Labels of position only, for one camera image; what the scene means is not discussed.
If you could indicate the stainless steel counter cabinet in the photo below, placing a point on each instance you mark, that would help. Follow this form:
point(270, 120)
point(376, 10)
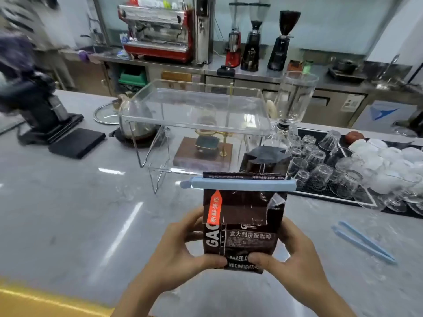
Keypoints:
point(337, 108)

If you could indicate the person's right hand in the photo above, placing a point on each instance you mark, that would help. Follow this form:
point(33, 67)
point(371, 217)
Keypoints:
point(300, 274)

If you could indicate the green plastic bin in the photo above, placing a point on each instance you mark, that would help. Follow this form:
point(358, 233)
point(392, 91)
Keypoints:
point(132, 78)

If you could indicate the white panel with blue mark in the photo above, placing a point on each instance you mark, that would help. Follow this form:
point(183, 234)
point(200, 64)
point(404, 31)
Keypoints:
point(383, 113)

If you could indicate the wooden chair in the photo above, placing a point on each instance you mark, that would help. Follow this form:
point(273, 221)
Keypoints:
point(176, 76)

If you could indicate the brass drip stand wooden base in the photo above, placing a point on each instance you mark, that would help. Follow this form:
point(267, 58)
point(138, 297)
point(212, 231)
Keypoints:
point(198, 160)

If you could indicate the red espresso machine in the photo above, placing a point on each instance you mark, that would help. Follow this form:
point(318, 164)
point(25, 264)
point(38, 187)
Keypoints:
point(155, 32)

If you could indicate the coffee bag with orange label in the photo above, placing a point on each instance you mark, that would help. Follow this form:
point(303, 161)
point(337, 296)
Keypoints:
point(244, 207)

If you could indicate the black induction cooker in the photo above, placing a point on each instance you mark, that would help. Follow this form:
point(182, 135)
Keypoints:
point(347, 78)

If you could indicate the black round kettle base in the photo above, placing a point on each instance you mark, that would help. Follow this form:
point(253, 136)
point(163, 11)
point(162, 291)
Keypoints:
point(119, 135)

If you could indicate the long plain black bar mat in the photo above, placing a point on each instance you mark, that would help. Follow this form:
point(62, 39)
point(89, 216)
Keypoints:
point(409, 214)

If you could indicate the cluster of upturned glass cups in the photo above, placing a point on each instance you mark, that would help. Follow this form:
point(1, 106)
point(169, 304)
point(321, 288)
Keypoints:
point(320, 176)

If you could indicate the person's right forearm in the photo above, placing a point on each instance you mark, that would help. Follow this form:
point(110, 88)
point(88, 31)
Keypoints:
point(327, 305)

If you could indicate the black grinder clear hopper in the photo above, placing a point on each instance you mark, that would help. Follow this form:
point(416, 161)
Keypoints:
point(251, 52)

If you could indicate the steel water boiler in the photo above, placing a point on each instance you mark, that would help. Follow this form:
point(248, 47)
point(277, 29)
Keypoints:
point(203, 29)

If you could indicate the blue plastic bag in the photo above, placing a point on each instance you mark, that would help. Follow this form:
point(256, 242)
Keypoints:
point(124, 46)

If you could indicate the glass siphon coffee maker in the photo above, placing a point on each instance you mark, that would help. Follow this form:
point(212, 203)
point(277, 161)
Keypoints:
point(295, 95)

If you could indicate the cream stirring paddle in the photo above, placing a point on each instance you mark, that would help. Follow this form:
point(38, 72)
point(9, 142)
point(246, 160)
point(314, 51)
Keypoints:
point(271, 110)

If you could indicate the plain black coffee bag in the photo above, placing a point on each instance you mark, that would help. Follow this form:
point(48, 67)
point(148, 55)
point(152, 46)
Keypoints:
point(264, 161)

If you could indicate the green jar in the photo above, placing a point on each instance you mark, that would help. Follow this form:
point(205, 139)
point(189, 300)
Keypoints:
point(307, 67)

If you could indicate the teal ceramic dish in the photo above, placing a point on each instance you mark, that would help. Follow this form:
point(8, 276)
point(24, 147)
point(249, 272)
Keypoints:
point(207, 141)

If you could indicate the chrome sink faucet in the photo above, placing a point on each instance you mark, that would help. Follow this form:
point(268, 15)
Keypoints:
point(390, 67)

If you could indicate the black tamper station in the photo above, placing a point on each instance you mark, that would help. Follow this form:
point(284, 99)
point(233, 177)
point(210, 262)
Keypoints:
point(225, 70)

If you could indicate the red coffee grinder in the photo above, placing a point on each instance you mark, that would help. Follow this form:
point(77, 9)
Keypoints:
point(233, 56)

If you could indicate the glass lid steel rim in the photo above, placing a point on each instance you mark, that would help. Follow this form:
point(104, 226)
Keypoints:
point(105, 113)

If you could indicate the purple cloth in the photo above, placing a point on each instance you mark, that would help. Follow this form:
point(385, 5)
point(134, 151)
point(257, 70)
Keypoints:
point(83, 56)

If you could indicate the black cooking pot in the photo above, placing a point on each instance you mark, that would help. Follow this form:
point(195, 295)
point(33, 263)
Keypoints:
point(345, 66)

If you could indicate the person's left hand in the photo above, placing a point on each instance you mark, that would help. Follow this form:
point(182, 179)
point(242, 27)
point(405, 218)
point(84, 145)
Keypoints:
point(175, 260)

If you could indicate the clear glass kettle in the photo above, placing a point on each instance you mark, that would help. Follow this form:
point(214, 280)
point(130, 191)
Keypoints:
point(138, 122)

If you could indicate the blue sealing clip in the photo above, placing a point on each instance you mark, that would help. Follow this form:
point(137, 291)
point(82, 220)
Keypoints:
point(238, 184)
point(390, 259)

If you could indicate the black grinder dark hopper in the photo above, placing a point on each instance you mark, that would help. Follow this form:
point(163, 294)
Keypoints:
point(277, 56)

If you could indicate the black white-edged bar mat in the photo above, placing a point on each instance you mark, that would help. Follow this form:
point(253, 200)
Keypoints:
point(325, 194)

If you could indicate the person's left forearm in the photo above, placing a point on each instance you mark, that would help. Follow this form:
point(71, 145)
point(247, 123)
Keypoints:
point(138, 303)

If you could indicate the row of colourful cups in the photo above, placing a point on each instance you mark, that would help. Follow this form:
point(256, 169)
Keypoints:
point(148, 2)

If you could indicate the clear acrylic shelf rack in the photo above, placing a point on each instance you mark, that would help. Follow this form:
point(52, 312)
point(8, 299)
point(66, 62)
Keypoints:
point(198, 108)

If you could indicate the pile of white ceramic cups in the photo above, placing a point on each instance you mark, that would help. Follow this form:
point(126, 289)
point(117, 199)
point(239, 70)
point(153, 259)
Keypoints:
point(373, 158)

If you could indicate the black grinder on tray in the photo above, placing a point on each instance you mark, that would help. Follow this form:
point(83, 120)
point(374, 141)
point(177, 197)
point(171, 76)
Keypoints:
point(36, 105)

